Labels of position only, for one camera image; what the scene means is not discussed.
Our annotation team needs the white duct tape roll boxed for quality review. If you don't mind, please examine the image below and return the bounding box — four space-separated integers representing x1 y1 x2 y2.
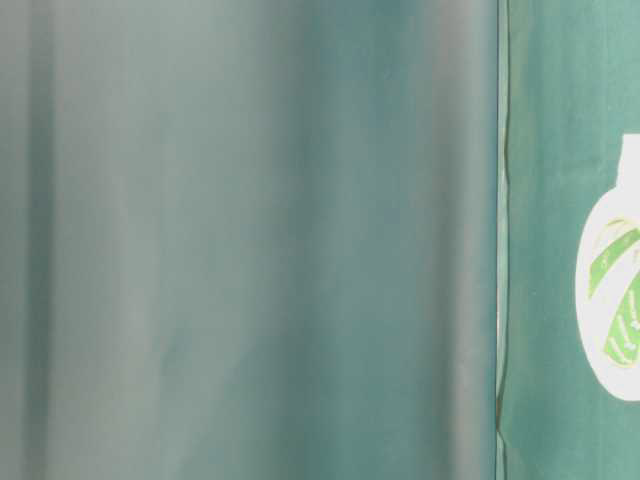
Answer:
575 133 639 402

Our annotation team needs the green table cloth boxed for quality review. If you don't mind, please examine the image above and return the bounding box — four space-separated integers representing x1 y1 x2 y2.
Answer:
496 1 639 479

